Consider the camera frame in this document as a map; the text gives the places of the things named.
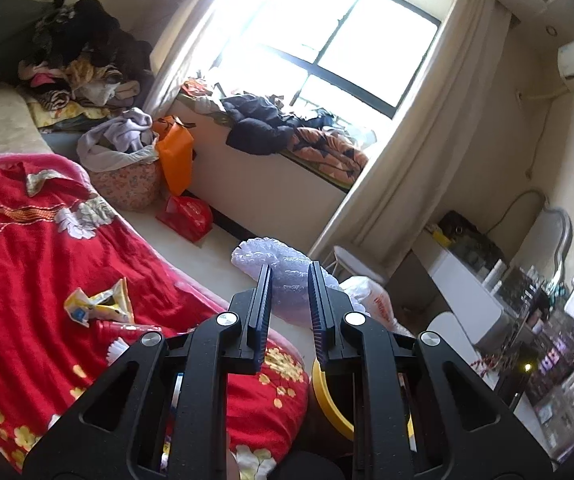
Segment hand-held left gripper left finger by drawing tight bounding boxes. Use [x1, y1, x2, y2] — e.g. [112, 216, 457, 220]
[22, 262, 274, 480]

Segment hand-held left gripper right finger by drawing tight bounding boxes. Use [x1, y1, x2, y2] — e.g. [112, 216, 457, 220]
[307, 260, 553, 480]

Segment yellow snack wrapper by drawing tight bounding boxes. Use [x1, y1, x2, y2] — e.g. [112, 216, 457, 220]
[63, 277, 135, 329]

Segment white bubble plastic bag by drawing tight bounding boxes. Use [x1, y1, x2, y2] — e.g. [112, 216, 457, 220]
[231, 236, 343, 326]

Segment white bag with red print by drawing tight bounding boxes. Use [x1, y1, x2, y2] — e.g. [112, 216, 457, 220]
[339, 276, 413, 336]

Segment white stool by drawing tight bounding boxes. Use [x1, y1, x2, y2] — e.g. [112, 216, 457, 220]
[324, 245, 390, 286]

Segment red plastic packet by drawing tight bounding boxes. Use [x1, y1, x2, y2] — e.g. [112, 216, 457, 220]
[156, 195, 214, 244]

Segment red cylinder package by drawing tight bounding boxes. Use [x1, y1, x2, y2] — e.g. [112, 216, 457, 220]
[92, 320, 163, 345]

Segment white desk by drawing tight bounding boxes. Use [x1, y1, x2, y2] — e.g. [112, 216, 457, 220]
[412, 230, 563, 461]

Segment orange patterned blanket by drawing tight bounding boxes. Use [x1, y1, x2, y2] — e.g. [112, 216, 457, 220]
[287, 127, 370, 186]

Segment black bag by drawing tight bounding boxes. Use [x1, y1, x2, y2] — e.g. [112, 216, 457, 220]
[437, 210, 505, 271]

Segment orange bag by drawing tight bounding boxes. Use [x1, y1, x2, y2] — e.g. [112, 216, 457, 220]
[153, 116, 195, 197]

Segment floral laundry basket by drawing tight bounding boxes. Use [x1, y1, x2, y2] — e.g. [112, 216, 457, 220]
[87, 157, 163, 212]

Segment dark puffer jacket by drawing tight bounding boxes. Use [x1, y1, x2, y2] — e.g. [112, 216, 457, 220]
[222, 94, 298, 156]

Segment cream curtain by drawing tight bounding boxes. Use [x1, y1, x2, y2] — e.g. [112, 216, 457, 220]
[307, 0, 513, 281]

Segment red floral blanket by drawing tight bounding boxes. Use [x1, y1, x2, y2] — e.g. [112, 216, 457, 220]
[0, 152, 313, 476]

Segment colourful clothes heap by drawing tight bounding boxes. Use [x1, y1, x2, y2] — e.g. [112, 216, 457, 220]
[177, 77, 228, 111]

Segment grey lilac clothes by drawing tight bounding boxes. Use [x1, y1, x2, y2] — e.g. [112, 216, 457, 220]
[77, 107, 160, 171]

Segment cluster of cosmetic bottles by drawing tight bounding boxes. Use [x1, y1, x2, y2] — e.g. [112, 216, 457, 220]
[482, 260, 574, 421]

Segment silver framed mirror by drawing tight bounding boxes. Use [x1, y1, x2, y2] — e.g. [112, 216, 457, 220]
[510, 207, 574, 301]

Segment black framed window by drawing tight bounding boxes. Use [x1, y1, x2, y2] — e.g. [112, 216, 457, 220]
[187, 0, 443, 121]

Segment pile of mixed clothes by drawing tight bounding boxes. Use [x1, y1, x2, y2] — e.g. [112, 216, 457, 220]
[17, 0, 155, 126]

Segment wall cable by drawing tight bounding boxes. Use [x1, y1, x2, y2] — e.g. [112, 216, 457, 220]
[482, 90, 568, 236]

